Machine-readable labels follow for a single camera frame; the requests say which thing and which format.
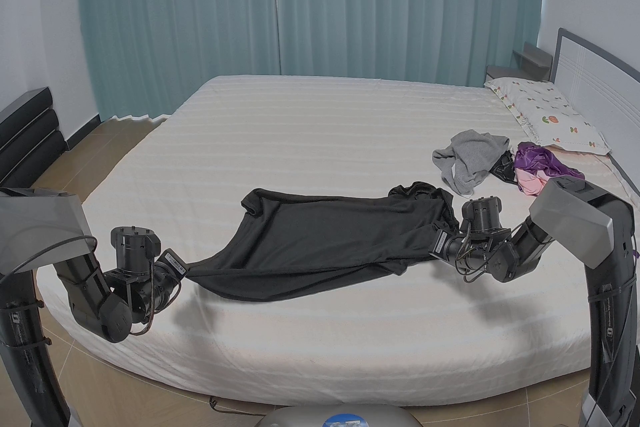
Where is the white printed pillow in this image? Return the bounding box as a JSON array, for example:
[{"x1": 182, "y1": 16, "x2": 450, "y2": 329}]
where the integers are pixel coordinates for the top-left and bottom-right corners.
[{"x1": 484, "y1": 77, "x2": 612, "y2": 156}]

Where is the grey bedside table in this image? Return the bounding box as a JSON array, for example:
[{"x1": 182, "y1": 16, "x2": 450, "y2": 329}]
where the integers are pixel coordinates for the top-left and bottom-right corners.
[{"x1": 486, "y1": 42, "x2": 553, "y2": 81}]

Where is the pink garment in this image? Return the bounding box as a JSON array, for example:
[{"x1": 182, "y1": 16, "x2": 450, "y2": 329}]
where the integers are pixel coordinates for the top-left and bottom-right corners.
[{"x1": 515, "y1": 169, "x2": 553, "y2": 195}]

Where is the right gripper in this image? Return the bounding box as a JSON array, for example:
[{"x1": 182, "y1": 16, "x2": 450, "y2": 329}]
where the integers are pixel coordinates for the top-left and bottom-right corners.
[{"x1": 429, "y1": 230, "x2": 466, "y2": 263}]

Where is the bed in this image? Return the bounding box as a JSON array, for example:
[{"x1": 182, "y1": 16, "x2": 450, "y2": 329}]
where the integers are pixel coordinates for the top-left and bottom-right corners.
[{"x1": 32, "y1": 27, "x2": 640, "y2": 416}]

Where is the dark grey chest of drawers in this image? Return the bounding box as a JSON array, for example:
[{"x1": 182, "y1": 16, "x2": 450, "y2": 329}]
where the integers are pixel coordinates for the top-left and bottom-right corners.
[{"x1": 0, "y1": 87, "x2": 68, "y2": 188}]

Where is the black satin garment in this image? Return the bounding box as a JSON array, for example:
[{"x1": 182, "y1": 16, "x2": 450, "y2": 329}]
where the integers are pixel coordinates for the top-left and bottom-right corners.
[{"x1": 489, "y1": 150, "x2": 518, "y2": 183}]

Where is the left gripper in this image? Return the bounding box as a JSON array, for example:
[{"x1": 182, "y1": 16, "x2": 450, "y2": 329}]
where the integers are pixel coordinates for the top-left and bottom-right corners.
[{"x1": 151, "y1": 249, "x2": 189, "y2": 288}]

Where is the grey garment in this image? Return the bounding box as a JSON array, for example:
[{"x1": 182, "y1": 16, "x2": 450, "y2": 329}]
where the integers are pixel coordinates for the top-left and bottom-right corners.
[{"x1": 432, "y1": 130, "x2": 511, "y2": 196}]

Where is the black cable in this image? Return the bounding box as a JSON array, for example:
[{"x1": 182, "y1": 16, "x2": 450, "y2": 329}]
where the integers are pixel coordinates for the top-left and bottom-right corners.
[
  {"x1": 0, "y1": 236, "x2": 98, "y2": 276},
  {"x1": 209, "y1": 396, "x2": 271, "y2": 416}
]

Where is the purple garment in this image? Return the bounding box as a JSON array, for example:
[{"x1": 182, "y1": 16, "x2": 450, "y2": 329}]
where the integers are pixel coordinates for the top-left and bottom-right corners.
[{"x1": 515, "y1": 141, "x2": 586, "y2": 180}]

